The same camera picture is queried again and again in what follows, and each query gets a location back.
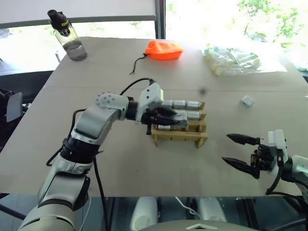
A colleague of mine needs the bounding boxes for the grey robot torso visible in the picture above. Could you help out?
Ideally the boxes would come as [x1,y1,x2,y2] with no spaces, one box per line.
[141,218,250,231]

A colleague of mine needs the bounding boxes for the dark window frame post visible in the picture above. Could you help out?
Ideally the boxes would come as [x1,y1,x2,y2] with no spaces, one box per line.
[154,0,167,40]

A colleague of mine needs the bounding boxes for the black chair with grey panel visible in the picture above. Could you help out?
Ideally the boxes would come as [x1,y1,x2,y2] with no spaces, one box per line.
[0,88,33,151]

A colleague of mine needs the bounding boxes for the clear water bottle black lid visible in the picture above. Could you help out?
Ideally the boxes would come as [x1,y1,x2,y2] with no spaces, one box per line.
[47,9,88,62]

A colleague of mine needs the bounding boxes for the white roller blind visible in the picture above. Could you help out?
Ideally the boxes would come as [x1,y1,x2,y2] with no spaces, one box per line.
[0,0,157,30]

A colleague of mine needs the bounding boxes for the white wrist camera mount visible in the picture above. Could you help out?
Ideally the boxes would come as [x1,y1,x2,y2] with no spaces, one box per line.
[134,81,165,125]
[268,129,289,172]

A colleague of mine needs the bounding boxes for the white rounded robot leg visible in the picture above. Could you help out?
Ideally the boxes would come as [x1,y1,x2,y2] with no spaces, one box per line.
[195,197,227,223]
[129,197,159,231]

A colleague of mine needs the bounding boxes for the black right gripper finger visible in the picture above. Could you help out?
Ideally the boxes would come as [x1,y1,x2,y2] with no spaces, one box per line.
[226,133,262,146]
[221,156,261,180]

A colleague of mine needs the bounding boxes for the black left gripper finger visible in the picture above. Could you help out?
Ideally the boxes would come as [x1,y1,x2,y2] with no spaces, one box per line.
[150,116,180,126]
[157,107,178,116]

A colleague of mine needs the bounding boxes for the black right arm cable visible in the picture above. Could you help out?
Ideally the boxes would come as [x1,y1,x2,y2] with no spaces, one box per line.
[265,155,293,196]

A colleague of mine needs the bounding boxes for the orange drawstring pouch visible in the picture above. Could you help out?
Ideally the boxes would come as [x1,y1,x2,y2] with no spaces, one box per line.
[129,39,184,76]

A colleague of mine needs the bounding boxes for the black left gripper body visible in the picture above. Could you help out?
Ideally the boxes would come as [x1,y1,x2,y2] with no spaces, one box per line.
[143,107,167,135]

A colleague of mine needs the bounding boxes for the wooden rack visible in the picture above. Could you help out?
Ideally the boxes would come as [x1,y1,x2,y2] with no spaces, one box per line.
[151,101,209,149]

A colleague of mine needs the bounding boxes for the silver batteries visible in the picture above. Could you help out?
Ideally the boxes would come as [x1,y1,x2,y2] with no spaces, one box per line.
[156,113,189,132]

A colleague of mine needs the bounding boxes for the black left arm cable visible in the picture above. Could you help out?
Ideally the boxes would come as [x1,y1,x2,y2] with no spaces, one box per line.
[45,77,156,231]

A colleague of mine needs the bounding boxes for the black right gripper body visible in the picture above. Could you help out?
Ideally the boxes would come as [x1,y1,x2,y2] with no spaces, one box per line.
[250,143,275,172]

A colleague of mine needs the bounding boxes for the small white camera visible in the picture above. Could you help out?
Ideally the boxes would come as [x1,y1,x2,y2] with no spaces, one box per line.
[240,95,255,107]

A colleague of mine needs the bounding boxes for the clear plastic bag of cameras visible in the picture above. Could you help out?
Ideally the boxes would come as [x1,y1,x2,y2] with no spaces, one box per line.
[203,45,288,77]

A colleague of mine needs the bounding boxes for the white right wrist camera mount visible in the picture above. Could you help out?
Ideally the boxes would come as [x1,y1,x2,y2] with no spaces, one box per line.
[268,129,289,172]

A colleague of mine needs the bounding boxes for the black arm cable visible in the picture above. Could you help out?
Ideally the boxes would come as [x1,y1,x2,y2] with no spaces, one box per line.
[265,155,293,196]
[45,77,156,231]

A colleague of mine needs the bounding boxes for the white thin cable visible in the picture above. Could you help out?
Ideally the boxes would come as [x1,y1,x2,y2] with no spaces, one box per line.
[174,196,202,219]

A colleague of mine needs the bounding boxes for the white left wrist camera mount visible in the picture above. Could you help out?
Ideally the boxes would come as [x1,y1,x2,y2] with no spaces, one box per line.
[134,81,165,125]

